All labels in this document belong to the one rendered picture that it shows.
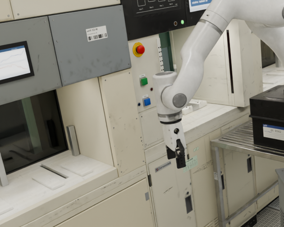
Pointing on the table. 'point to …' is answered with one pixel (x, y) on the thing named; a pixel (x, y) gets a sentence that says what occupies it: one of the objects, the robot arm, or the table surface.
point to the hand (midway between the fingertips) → (176, 160)
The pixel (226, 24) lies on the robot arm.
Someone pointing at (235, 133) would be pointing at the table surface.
